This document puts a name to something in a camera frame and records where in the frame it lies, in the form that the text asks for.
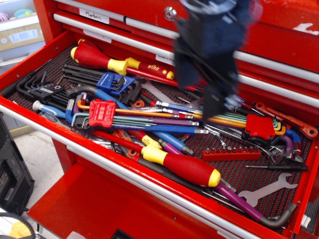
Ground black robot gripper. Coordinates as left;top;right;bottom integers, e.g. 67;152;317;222
174;0;252;122

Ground red bit holder with bits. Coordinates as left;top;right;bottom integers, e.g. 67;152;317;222
202;147;261;162

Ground red holder colourful hex keys right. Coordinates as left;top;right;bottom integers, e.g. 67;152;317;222
149;101;287;146

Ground red holder colourful hex keys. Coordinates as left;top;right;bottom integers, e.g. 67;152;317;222
70;101;208;134
149;101;287;146

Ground blue holder black hex keys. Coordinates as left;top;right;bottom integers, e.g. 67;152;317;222
62;64;142;105

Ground red holder colourful hex keys left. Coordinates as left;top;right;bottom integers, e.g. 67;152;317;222
70;101;208;134

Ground wiha red yellow screwdriver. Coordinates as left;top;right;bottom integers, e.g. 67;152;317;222
121;57;179;87

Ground white cutting tools label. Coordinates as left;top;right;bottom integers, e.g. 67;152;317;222
156;52;175;66

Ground blue large hex key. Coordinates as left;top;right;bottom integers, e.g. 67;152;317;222
66;84;194;155

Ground silver drawer lock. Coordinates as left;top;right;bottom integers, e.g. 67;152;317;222
164;6;177;21

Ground large red yellow screwdriver front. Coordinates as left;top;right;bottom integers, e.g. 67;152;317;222
91;130;221;187

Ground large red yellow screwdriver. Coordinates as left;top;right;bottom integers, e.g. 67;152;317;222
70;39;128;75
91;130;221;187

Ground red black drawer liner mat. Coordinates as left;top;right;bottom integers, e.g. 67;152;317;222
7;43;314;235

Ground red tool chest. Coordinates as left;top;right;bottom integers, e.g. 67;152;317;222
0;0;319;239

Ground open red tool drawer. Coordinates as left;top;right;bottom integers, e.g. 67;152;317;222
0;29;319;239

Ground orange red flat wrench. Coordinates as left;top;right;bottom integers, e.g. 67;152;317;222
255;102;319;139

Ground large red yellow screwdriver back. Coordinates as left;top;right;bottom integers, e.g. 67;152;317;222
70;39;128;75

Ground thin black precision screwdriver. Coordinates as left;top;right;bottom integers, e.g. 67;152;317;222
245;165;308;171

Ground flat grey open wrench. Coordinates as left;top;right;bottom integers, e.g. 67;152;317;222
238;173;298;207

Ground white markers label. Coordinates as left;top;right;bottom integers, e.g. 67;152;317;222
79;8;110;24

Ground purple large hex key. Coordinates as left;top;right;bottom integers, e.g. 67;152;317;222
214;182;297;229

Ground black torx key set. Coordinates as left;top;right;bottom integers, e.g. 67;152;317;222
15;71;75;112

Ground lower red drawer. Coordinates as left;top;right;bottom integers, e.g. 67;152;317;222
27;163;218;239

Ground cardboard box with label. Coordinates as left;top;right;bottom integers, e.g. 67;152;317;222
0;23;44;51

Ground blue white handled tool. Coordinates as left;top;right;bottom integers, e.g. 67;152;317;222
32;101;66;119

